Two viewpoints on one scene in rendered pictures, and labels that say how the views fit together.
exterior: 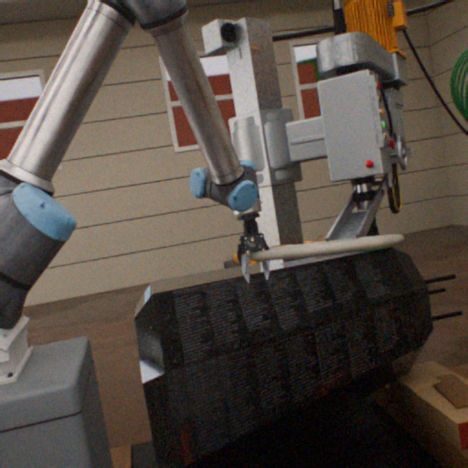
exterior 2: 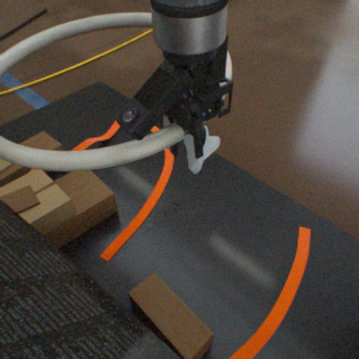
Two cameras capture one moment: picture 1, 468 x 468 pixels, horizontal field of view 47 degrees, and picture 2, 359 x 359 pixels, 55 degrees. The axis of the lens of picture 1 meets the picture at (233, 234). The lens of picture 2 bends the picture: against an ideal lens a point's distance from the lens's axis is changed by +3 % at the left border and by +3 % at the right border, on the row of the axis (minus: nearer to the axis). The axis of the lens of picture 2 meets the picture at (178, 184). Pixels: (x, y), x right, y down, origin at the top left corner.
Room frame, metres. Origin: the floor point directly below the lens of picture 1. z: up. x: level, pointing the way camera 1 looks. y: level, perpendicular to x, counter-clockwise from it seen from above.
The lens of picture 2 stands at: (1.95, 0.28, 1.28)
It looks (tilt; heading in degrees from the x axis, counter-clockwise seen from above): 48 degrees down; 234
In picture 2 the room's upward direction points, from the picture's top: straight up
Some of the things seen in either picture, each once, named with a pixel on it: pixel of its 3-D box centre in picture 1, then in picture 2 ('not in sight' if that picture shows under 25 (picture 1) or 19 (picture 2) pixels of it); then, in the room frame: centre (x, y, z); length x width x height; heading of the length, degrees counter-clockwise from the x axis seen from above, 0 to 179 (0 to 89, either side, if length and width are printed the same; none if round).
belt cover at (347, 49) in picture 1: (364, 70); not in sight; (2.61, -0.74, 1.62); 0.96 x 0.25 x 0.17; 153
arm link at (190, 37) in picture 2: (248, 207); (187, 22); (1.69, -0.06, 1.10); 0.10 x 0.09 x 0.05; 92
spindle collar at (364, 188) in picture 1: (362, 173); not in sight; (2.31, -0.58, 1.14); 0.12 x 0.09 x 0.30; 153
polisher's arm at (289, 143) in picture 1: (300, 142); not in sight; (3.01, -0.45, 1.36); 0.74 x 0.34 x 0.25; 74
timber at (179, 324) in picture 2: not in sight; (169, 319); (1.71, -0.10, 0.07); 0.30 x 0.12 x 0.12; 98
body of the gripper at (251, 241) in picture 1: (250, 234); (194, 82); (1.67, -0.05, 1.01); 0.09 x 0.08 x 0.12; 2
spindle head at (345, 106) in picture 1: (359, 132); not in sight; (2.37, -0.62, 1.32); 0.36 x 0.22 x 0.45; 153
